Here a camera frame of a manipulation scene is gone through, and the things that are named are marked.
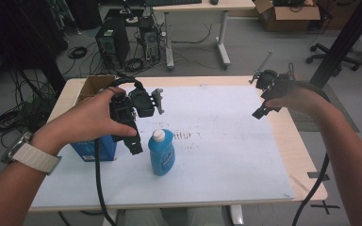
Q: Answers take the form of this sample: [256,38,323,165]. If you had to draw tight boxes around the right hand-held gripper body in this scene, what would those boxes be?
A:
[252,69,297,121]

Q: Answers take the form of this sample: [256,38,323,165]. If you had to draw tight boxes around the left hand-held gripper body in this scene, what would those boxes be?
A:
[108,87,156,156]

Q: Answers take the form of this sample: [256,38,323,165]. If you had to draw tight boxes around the person's right hand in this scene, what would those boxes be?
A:
[264,82,328,118]

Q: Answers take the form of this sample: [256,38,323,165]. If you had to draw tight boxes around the person's left hand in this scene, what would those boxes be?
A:
[30,86,139,155]

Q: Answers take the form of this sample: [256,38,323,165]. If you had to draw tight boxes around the open blue cardboard box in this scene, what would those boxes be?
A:
[70,74,119,163]

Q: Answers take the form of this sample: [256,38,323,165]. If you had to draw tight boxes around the blue bottle with white cap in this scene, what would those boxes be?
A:
[147,128,176,177]

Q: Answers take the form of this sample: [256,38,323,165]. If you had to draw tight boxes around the brown cardboard box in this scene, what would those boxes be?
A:
[252,0,321,33]

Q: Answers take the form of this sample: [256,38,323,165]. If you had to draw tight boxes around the open-sided computer tower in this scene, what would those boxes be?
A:
[138,17,162,62]

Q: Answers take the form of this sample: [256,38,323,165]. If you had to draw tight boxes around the black office chair base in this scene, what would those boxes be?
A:
[305,42,362,72]

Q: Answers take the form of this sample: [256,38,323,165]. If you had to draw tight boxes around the black computer tower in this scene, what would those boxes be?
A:
[94,15,132,71]

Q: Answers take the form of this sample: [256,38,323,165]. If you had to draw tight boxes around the white table mat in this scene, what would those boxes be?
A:
[30,85,296,209]

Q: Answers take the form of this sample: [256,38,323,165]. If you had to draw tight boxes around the white office desk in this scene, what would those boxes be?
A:
[152,0,257,71]

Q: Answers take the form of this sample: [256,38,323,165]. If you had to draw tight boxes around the black keyboard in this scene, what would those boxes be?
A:
[144,0,203,8]

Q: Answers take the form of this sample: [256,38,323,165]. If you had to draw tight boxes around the black curtain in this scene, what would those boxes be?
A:
[0,0,68,95]

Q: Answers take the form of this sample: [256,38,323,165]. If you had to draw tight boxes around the coiled black cable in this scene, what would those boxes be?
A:
[123,57,145,73]
[67,45,89,60]

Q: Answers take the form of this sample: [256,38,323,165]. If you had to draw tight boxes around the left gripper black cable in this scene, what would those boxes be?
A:
[93,76,146,226]

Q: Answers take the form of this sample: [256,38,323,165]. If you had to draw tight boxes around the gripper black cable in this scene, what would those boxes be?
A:
[93,76,146,226]
[290,79,332,226]

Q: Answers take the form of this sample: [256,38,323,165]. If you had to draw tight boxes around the black metal post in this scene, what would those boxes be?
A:
[308,0,362,90]

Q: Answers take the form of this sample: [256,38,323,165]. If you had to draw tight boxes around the wristwatch with white strap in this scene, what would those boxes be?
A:
[0,131,62,176]

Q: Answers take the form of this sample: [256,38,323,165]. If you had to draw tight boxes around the tangle of black floor cables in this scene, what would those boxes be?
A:
[0,67,58,140]

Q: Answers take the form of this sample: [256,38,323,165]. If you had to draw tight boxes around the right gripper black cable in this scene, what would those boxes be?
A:
[290,79,332,226]

